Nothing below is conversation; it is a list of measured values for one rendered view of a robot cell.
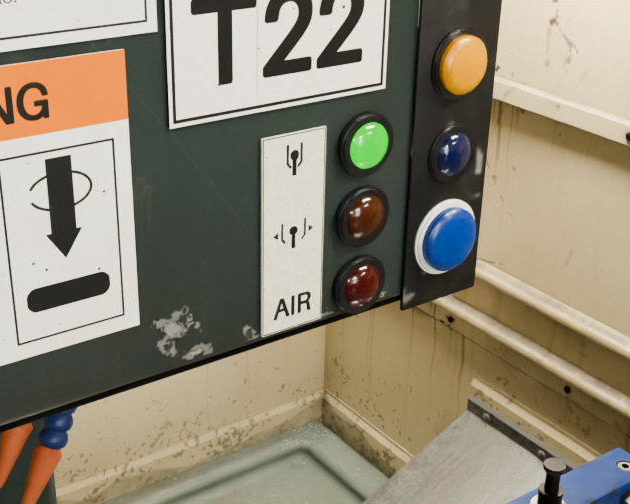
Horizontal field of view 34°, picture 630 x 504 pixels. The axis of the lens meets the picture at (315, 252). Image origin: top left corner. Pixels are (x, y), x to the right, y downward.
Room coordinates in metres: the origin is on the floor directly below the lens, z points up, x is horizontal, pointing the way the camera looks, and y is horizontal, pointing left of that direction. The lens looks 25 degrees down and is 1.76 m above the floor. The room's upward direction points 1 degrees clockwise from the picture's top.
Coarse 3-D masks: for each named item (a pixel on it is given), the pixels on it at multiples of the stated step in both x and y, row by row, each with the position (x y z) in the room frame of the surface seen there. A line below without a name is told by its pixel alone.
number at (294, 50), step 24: (264, 0) 0.38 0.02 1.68; (288, 0) 0.38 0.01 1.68; (312, 0) 0.39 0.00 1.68; (336, 0) 0.39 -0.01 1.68; (360, 0) 0.40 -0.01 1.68; (264, 24) 0.38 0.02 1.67; (288, 24) 0.38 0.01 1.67; (312, 24) 0.39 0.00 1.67; (336, 24) 0.39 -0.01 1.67; (360, 24) 0.40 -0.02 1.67; (264, 48) 0.38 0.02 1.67; (288, 48) 0.38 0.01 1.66; (312, 48) 0.39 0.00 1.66; (336, 48) 0.39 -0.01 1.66; (360, 48) 0.40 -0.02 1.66; (264, 72) 0.38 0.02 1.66; (288, 72) 0.38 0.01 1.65; (312, 72) 0.39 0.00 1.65; (336, 72) 0.39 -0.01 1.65; (360, 72) 0.40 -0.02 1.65
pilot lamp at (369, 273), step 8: (360, 272) 0.40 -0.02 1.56; (368, 272) 0.40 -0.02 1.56; (376, 272) 0.40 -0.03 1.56; (352, 280) 0.40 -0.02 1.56; (360, 280) 0.40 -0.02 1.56; (368, 280) 0.40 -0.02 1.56; (376, 280) 0.40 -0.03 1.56; (352, 288) 0.40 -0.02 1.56; (360, 288) 0.40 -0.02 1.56; (368, 288) 0.40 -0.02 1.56; (376, 288) 0.40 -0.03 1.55; (352, 296) 0.40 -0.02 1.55; (360, 296) 0.40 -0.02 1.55; (368, 296) 0.40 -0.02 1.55; (352, 304) 0.40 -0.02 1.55; (360, 304) 0.40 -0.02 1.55
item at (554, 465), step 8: (544, 464) 0.59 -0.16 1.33; (552, 464) 0.59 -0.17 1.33; (560, 464) 0.59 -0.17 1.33; (552, 472) 0.58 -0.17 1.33; (560, 472) 0.58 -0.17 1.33; (552, 480) 0.58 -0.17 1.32; (544, 488) 0.59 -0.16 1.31; (552, 488) 0.58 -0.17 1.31; (560, 488) 0.59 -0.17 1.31; (544, 496) 0.58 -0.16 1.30; (552, 496) 0.58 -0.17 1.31; (560, 496) 0.58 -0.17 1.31
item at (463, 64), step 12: (468, 36) 0.43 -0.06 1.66; (456, 48) 0.42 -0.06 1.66; (468, 48) 0.43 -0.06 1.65; (480, 48) 0.43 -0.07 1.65; (444, 60) 0.42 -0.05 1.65; (456, 60) 0.42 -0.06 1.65; (468, 60) 0.43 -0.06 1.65; (480, 60) 0.43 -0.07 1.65; (444, 72) 0.42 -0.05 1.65; (456, 72) 0.42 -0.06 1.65; (468, 72) 0.43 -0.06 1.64; (480, 72) 0.43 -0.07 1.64; (444, 84) 0.42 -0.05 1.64; (456, 84) 0.42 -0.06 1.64; (468, 84) 0.43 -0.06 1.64
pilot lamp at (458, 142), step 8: (456, 136) 0.43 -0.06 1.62; (464, 136) 0.43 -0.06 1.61; (448, 144) 0.43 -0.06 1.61; (456, 144) 0.43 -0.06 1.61; (464, 144) 0.43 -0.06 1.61; (440, 152) 0.42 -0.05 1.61; (448, 152) 0.43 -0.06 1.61; (456, 152) 0.43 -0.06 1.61; (464, 152) 0.43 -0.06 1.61; (440, 160) 0.42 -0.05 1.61; (448, 160) 0.43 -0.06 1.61; (456, 160) 0.43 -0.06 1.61; (464, 160) 0.43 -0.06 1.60; (440, 168) 0.43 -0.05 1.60; (448, 168) 0.43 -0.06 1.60; (456, 168) 0.43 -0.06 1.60
